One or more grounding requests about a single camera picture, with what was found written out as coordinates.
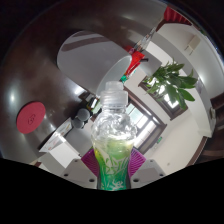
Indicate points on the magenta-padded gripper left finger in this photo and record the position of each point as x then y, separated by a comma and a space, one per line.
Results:
78, 173

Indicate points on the flat round red coaster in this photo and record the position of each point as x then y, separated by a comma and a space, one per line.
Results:
30, 117

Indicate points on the dark grey round object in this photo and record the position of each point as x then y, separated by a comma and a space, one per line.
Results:
83, 114
77, 123

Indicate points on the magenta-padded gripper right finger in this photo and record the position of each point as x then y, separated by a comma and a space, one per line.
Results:
148, 173

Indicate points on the green exit sign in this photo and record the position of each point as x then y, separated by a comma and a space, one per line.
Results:
160, 139

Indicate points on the printed paper leaflet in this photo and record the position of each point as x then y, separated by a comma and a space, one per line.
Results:
56, 136

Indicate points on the clear green-label drink bottle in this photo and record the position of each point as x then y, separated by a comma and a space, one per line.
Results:
114, 133

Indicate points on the dark wood framed window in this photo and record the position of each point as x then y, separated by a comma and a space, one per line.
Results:
168, 100

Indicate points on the red carpeted stairs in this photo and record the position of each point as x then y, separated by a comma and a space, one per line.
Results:
175, 16

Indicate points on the small plant in white pot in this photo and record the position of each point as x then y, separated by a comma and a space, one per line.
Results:
173, 83

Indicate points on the dark wood double door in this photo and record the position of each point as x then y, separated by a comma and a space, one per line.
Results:
148, 128

